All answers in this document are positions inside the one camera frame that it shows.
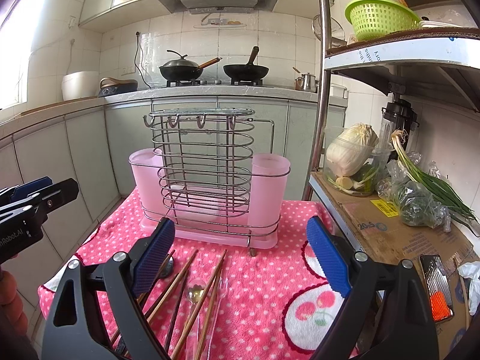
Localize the wire utensil rack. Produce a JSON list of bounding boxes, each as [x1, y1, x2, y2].
[[128, 106, 291, 258]]

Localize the black blender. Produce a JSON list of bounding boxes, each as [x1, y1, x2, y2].
[[378, 98, 419, 150]]

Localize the pink right plastic cup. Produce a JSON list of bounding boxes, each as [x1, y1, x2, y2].
[[248, 154, 290, 235]]

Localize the pink left plastic cup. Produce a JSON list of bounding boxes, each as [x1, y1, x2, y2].
[[128, 148, 168, 231]]

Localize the green onions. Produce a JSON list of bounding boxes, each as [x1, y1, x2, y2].
[[391, 129, 479, 237]]

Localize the pink rack base tray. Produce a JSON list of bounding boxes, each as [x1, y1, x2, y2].
[[141, 208, 281, 250]]

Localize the brown wooden chopstick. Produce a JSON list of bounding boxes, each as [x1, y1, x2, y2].
[[171, 250, 227, 360], [110, 248, 200, 346]]

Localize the gold metal spoon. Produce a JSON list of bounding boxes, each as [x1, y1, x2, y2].
[[185, 280, 205, 360]]

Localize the person left hand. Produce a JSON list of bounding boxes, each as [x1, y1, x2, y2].
[[0, 271, 29, 336]]

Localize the metal grater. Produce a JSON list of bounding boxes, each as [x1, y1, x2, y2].
[[420, 254, 454, 323]]

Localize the clear plastic spoon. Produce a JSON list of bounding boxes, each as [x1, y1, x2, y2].
[[204, 277, 229, 360]]

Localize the dark chopstick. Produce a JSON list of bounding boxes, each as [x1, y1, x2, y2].
[[163, 272, 189, 352]]

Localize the steel kettle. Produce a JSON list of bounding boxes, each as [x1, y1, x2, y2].
[[295, 72, 318, 93]]

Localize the wire mesh strainer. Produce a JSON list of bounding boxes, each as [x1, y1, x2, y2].
[[311, 14, 346, 43]]

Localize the pink plastic cup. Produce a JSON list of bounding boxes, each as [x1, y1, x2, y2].
[[128, 148, 168, 231], [248, 154, 290, 235]]

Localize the pink polka dot towel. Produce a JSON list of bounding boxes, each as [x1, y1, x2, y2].
[[37, 188, 362, 360]]

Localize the bagged green vegetables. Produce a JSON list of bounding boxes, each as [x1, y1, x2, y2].
[[376, 160, 452, 233]]

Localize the white rice cooker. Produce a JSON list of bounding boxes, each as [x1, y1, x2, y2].
[[61, 71, 99, 101]]

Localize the green plastic colander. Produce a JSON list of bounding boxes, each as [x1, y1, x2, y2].
[[345, 0, 421, 41]]

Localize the black frying pan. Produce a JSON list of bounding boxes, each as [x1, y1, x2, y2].
[[223, 46, 269, 84]]

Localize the black wok with lid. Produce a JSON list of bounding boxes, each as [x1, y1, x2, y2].
[[160, 49, 221, 82]]

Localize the napa cabbage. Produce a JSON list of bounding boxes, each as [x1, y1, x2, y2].
[[325, 123, 378, 176]]

